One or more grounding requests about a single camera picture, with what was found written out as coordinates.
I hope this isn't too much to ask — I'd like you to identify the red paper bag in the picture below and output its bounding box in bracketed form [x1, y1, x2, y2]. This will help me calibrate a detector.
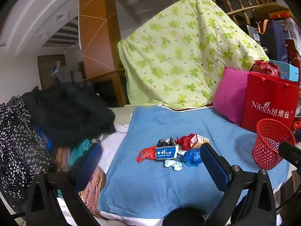
[241, 72, 300, 134]

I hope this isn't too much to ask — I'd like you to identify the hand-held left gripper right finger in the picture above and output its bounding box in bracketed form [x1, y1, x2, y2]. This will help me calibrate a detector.
[200, 143, 277, 226]

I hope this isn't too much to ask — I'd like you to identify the teal cardboard box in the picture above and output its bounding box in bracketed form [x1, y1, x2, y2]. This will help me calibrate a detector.
[269, 60, 299, 82]

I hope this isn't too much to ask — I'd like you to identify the shiny red plastic bag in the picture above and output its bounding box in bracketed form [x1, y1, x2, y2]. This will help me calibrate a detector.
[253, 60, 281, 78]

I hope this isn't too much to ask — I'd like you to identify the wooden door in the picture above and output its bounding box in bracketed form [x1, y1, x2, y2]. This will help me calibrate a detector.
[38, 54, 67, 90]

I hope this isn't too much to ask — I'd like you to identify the teal cloth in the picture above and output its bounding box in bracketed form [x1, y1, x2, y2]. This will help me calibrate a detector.
[68, 139, 92, 167]

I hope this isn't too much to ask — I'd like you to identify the black wrapper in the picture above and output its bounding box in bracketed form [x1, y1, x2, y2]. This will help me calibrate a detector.
[157, 137, 177, 147]

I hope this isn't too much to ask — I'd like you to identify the blue plastic bag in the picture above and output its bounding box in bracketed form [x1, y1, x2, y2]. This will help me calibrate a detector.
[183, 148, 202, 167]

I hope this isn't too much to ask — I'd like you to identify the green floral quilt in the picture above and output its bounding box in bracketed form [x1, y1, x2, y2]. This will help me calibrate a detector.
[118, 0, 270, 110]

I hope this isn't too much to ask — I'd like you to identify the small red plastic bag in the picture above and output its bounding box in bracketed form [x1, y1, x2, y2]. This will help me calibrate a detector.
[136, 146, 157, 163]

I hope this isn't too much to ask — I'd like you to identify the pale tissue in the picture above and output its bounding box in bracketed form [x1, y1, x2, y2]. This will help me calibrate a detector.
[164, 159, 183, 171]

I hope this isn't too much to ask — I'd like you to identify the blue white toothpaste box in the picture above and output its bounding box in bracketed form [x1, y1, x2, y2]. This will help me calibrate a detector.
[156, 145, 179, 160]

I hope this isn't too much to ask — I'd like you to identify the black cloth pile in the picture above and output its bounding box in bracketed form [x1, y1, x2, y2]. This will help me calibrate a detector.
[22, 80, 117, 146]

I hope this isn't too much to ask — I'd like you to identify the blue towel blanket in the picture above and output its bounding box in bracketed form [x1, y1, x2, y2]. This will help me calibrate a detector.
[97, 106, 291, 219]

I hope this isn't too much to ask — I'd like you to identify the clear plastic storage box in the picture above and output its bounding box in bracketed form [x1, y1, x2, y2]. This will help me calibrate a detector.
[268, 11, 300, 40]

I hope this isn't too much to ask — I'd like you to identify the orange patterned cloth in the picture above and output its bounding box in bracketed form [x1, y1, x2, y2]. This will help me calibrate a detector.
[55, 146, 107, 217]

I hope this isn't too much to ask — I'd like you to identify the navy bag with orange handles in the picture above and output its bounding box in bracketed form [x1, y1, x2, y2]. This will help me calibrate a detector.
[256, 19, 288, 63]

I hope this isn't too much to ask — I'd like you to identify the pink pillow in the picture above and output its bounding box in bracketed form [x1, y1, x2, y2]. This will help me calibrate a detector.
[213, 66, 250, 126]

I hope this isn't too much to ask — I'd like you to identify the red mesh basket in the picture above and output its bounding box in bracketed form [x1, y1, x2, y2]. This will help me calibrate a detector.
[253, 118, 296, 170]

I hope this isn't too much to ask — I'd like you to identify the orange wooden column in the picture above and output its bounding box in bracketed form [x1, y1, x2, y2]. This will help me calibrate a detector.
[79, 0, 127, 107]

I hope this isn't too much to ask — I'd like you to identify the small orange white box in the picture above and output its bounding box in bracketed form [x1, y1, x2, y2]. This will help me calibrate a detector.
[190, 134, 210, 149]

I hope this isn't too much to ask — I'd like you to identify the black white floral cloth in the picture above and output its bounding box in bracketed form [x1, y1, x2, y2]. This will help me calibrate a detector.
[0, 96, 55, 200]

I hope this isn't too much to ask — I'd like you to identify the red gift box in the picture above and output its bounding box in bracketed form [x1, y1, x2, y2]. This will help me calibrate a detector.
[286, 39, 301, 69]

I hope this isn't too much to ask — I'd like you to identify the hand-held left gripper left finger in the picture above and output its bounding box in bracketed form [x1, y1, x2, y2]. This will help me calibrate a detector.
[26, 142, 104, 226]

